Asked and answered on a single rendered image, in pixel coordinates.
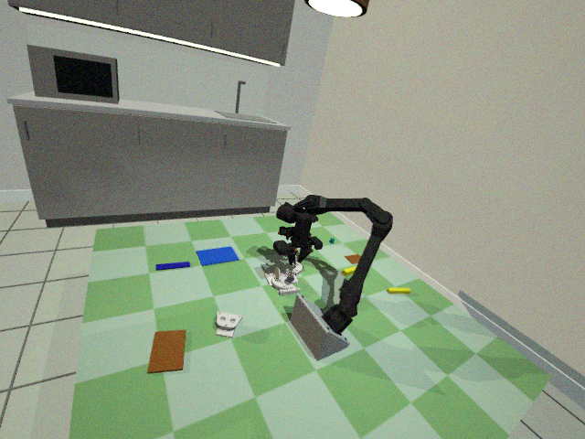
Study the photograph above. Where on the blue flat rectangular plate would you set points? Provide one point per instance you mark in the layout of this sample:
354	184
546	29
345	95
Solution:
216	256

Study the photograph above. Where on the dark blue flat bar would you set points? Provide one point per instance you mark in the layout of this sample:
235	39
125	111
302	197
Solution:
172	265

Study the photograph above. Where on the yellow rectangular bar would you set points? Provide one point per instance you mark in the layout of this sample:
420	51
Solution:
349	271
398	291

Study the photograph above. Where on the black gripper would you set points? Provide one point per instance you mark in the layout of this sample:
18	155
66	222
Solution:
302	240

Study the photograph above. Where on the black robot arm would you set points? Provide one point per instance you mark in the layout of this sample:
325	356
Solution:
338	317

